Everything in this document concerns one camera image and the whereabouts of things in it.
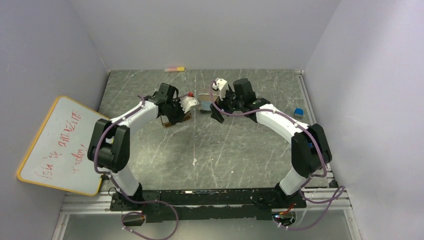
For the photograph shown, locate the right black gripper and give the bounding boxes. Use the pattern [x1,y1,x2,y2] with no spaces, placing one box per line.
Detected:
[210,86,244,123]

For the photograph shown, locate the blue cleaning cloth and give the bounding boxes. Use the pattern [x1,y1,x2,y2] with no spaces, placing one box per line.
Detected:
[200,100,212,112]

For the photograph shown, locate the brown tinted sunglasses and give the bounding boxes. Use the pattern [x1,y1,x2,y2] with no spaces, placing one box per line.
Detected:
[159,112,192,128]

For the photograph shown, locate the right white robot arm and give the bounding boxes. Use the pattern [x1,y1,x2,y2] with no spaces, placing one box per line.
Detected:
[209,78,332,208]

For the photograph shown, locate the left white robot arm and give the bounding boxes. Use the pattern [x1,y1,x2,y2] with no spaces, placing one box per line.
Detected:
[87,83,199,210]

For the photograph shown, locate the pink yellow marker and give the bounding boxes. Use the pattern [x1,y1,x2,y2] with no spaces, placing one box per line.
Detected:
[164,66,186,72]

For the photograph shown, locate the blue whiteboard eraser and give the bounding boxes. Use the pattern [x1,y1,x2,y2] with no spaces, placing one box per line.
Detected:
[293,108,304,119]

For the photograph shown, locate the yellow framed whiteboard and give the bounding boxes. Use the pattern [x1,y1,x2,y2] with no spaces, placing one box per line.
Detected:
[17,95,110,197]

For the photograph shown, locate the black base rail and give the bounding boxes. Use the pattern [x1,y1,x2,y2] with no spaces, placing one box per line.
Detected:
[109,187,307,223]

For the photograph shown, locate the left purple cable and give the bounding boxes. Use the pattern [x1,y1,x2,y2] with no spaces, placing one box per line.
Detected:
[93,94,190,240]

